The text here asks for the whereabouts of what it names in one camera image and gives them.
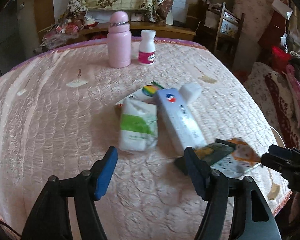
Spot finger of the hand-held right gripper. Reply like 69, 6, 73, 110
268, 144, 294, 157
261, 153, 290, 173

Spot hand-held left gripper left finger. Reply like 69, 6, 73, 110
21, 146, 118, 240

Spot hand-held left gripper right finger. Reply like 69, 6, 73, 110
184, 147, 282, 240

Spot white pink basin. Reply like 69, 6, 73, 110
269, 126, 287, 147

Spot dark green snack packet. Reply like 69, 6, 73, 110
174, 142, 235, 174

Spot white orange snack packet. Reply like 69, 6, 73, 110
210, 137, 262, 179

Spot white blue carton box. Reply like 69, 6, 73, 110
156, 88, 208, 153

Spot green white tissue pack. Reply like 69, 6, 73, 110
119, 98, 158, 152

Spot white foam block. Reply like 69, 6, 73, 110
180, 83, 201, 104

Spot box with rainbow print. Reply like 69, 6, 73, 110
115, 81, 167, 107

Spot floral sofa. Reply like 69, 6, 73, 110
242, 61, 300, 145

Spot pink spotted garment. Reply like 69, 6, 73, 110
285, 64, 300, 139

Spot red cloth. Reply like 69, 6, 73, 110
272, 46, 290, 66

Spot red hanging garment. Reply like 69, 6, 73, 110
259, 12, 289, 53

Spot white bottle with pink label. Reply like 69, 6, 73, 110
138, 29, 156, 66

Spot pink insulated bottle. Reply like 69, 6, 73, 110
107, 10, 132, 68

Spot floral covered tall appliance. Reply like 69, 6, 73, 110
234, 0, 278, 63

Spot wooden chair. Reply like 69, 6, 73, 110
202, 0, 245, 63

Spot white paper bag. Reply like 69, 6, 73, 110
271, 0, 293, 20

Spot wooden cabinet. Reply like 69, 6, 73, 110
37, 21, 197, 43

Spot plastic bag of packets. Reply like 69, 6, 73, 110
41, 15, 87, 48

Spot grey refrigerator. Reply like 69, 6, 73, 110
0, 0, 28, 73

